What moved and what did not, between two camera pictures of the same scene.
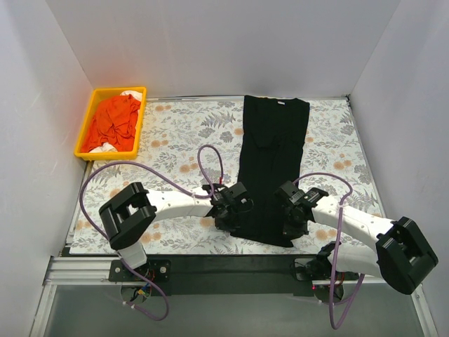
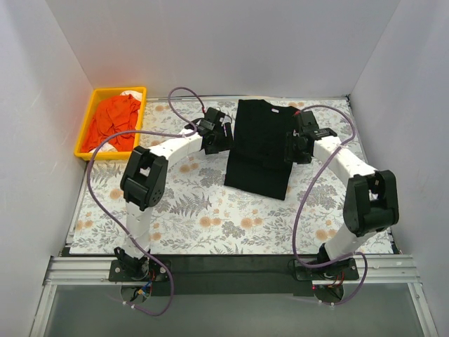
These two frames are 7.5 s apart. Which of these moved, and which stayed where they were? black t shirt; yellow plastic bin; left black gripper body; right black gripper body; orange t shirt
Moved: right black gripper body; left black gripper body; black t shirt
Stayed: orange t shirt; yellow plastic bin
